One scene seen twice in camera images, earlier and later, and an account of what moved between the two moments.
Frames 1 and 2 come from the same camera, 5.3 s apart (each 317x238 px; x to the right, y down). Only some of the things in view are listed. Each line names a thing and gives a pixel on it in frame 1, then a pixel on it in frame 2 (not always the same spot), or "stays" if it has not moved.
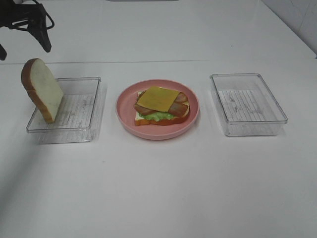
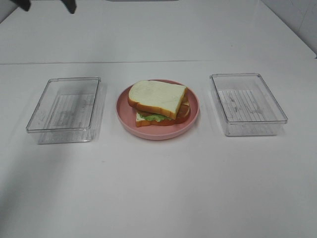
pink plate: [126, 113] stays
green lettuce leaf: [156, 116] stays
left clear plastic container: [78, 118] stays
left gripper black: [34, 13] -> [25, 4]
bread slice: [42, 88] -> [159, 97]
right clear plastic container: [245, 105] stays
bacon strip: [146, 110] -> [184, 109]
